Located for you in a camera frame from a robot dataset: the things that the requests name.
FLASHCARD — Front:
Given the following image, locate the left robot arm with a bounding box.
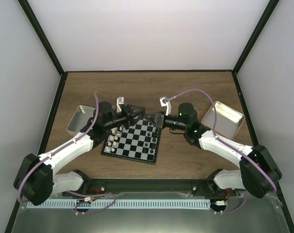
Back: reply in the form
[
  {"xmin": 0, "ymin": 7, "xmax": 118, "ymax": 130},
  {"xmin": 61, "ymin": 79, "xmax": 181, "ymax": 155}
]
[{"xmin": 13, "ymin": 101, "xmax": 145, "ymax": 205}]

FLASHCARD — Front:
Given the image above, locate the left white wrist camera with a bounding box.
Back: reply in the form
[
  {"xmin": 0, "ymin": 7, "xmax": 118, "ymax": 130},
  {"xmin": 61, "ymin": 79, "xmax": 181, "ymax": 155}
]
[{"xmin": 116, "ymin": 97, "xmax": 124, "ymax": 113}]

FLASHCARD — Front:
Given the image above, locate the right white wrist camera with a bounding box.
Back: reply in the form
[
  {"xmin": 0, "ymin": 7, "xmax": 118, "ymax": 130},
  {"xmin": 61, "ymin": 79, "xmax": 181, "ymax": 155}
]
[{"xmin": 159, "ymin": 97, "xmax": 172, "ymax": 116}]

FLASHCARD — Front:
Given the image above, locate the light blue slotted cable duct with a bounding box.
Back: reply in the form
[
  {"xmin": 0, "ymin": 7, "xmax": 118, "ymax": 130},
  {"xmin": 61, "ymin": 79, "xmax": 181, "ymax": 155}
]
[{"xmin": 26, "ymin": 199, "xmax": 210, "ymax": 210}]

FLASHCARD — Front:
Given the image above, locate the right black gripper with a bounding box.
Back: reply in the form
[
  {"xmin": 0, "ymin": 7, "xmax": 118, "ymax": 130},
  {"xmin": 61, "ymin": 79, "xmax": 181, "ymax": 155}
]
[{"xmin": 144, "ymin": 111, "xmax": 188, "ymax": 132}]

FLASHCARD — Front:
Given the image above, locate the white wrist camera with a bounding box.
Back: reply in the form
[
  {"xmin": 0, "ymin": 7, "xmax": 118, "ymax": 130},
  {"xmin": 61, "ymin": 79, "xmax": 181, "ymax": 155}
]
[
  {"xmin": 116, "ymin": 97, "xmax": 124, "ymax": 113},
  {"xmin": 159, "ymin": 97, "xmax": 172, "ymax": 116}
]

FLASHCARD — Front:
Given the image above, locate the black frame post right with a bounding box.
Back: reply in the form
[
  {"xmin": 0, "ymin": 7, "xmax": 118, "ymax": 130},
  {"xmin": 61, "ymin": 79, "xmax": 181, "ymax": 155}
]
[{"xmin": 232, "ymin": 0, "xmax": 279, "ymax": 75}]

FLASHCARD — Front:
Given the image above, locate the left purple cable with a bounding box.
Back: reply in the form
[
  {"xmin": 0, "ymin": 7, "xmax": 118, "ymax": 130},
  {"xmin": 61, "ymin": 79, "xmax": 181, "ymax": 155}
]
[{"xmin": 17, "ymin": 93, "xmax": 117, "ymax": 216}]

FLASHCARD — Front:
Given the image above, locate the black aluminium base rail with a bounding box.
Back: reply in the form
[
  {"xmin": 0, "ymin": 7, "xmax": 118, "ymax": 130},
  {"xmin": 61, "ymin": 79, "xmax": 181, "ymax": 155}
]
[{"xmin": 60, "ymin": 178, "xmax": 228, "ymax": 198}]

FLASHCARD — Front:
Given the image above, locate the black white chessboard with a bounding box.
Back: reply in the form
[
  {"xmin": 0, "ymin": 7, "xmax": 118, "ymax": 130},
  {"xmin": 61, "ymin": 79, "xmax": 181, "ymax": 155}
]
[{"xmin": 101, "ymin": 119, "xmax": 161, "ymax": 165}]

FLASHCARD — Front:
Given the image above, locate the black frame post left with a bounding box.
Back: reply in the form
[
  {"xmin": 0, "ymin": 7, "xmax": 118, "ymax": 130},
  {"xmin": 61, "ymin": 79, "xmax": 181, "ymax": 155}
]
[{"xmin": 18, "ymin": 0, "xmax": 65, "ymax": 77}]

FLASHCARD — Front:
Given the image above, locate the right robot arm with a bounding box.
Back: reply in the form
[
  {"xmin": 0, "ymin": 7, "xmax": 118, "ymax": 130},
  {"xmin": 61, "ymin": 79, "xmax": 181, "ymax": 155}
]
[{"xmin": 144, "ymin": 102, "xmax": 282, "ymax": 198}]

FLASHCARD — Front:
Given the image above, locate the pink square tin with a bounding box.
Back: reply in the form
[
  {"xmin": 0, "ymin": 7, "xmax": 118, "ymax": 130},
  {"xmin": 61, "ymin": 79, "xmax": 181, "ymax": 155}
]
[{"xmin": 67, "ymin": 105, "xmax": 95, "ymax": 136}]

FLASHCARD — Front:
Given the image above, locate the gold square tin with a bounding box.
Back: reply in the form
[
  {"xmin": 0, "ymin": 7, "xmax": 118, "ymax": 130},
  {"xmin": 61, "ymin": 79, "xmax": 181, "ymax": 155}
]
[{"xmin": 201, "ymin": 101, "xmax": 245, "ymax": 139}]

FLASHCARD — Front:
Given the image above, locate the black frame post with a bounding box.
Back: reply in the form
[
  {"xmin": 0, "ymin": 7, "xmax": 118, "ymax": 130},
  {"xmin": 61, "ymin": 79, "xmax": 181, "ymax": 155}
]
[
  {"xmin": 18, "ymin": 0, "xmax": 65, "ymax": 77},
  {"xmin": 232, "ymin": 0, "xmax": 279, "ymax": 75}
]

